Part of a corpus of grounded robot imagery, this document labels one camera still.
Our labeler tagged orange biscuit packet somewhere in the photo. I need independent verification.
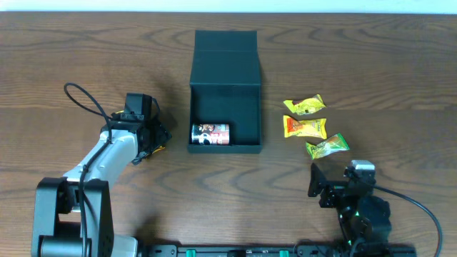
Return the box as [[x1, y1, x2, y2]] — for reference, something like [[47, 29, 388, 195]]
[[152, 146, 165, 154]]

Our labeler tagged red Pringles can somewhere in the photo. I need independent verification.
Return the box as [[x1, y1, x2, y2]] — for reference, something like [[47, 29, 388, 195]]
[[191, 124, 230, 145]]

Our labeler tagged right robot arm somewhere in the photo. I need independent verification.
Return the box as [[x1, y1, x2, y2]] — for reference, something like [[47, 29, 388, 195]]
[[308, 160, 392, 256]]

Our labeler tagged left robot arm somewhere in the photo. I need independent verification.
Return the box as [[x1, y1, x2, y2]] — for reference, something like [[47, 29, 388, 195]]
[[31, 93, 171, 257]]

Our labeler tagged green yellow snack packet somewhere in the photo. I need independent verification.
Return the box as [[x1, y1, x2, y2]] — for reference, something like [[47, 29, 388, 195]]
[[306, 133, 350, 160]]

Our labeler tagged yellow peanut butter packet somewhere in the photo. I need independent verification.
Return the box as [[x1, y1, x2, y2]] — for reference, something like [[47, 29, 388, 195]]
[[283, 115, 327, 139]]

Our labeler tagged yellow chocolate snack packet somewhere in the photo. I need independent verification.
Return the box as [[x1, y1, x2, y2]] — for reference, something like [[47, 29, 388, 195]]
[[283, 94, 326, 116]]

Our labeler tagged dark green open box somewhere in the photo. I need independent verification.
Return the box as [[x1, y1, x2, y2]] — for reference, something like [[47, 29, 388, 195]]
[[188, 30, 262, 153]]

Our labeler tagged black mounting rail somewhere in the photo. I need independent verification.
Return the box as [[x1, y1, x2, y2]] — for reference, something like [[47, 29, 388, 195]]
[[137, 243, 418, 257]]

